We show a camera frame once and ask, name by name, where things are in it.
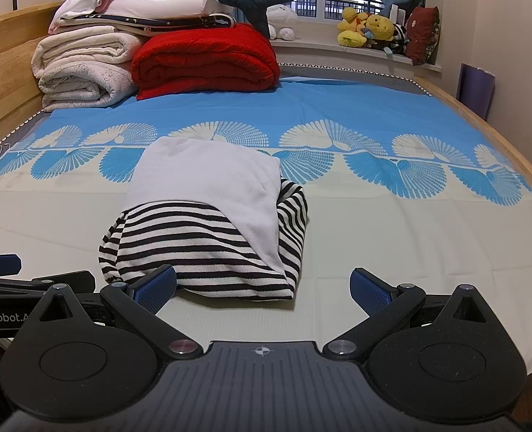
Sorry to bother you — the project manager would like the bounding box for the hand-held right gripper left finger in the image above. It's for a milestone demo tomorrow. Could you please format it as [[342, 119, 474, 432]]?
[[15, 265, 204, 361]]

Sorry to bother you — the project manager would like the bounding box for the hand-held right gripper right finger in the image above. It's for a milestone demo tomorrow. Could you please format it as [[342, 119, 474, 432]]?
[[322, 267, 506, 361]]

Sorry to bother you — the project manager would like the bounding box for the black white striped hooded top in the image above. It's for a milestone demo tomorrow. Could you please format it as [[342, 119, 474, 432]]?
[[98, 136, 310, 303]]

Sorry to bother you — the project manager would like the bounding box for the cream folded blanket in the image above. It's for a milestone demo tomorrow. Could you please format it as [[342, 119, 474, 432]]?
[[31, 26, 147, 111]]

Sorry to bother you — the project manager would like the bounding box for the purple board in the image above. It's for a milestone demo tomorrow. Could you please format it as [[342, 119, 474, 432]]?
[[457, 63, 496, 122]]

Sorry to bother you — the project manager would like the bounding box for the red folded blanket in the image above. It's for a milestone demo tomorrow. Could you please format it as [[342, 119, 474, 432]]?
[[130, 23, 281, 101]]

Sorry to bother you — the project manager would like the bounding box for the white window sill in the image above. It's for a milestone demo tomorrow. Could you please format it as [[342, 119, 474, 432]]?
[[270, 37, 443, 76]]

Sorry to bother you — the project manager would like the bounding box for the striped plush toy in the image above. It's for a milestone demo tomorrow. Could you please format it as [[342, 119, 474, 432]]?
[[391, 22, 410, 57]]

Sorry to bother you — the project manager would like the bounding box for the yellow round plush toy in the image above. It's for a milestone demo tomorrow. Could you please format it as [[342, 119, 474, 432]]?
[[364, 14, 396, 51]]

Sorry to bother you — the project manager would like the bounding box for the dark red cushion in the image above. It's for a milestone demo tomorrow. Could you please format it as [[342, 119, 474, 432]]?
[[403, 6, 442, 66]]

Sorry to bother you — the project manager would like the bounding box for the yellow duck plush toy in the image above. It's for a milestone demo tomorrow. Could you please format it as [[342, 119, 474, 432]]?
[[337, 6, 369, 49]]

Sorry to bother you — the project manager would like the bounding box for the white plush toy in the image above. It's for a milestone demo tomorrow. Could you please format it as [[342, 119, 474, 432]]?
[[266, 4, 299, 41]]

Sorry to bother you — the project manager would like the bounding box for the white folded quilt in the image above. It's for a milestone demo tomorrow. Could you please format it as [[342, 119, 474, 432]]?
[[96, 0, 231, 19]]

